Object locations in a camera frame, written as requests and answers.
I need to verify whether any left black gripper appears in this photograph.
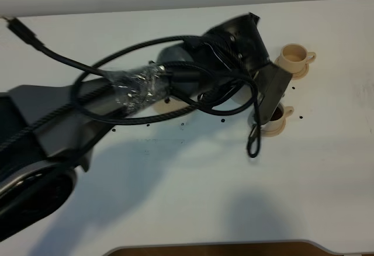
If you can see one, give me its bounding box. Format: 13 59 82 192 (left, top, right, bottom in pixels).
201 13 271 78

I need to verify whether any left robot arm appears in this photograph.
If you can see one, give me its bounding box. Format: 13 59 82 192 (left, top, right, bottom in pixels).
1 13 269 240

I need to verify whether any beige teapot saucer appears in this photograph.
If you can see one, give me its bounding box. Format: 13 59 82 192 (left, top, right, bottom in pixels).
152 98 193 117

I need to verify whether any far beige teacup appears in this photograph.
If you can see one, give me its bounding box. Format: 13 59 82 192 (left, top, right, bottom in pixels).
279 44 317 64

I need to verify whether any beige teacup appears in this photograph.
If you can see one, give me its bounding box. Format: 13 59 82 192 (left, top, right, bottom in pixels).
263 103 294 132
279 44 317 64

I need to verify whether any far beige cup saucer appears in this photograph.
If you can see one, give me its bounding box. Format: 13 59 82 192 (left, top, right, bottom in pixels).
275 56 309 80

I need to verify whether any beige cup saucer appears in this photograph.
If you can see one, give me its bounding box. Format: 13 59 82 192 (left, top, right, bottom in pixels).
248 114 286 137
275 56 309 80

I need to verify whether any near beige teacup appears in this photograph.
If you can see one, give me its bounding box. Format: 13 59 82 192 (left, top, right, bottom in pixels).
263 103 294 132

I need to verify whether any near beige cup saucer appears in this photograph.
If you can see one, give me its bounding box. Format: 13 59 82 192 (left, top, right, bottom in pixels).
248 114 286 137

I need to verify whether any left black braided cable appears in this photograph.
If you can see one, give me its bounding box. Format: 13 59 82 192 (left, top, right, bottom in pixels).
0 16 265 159

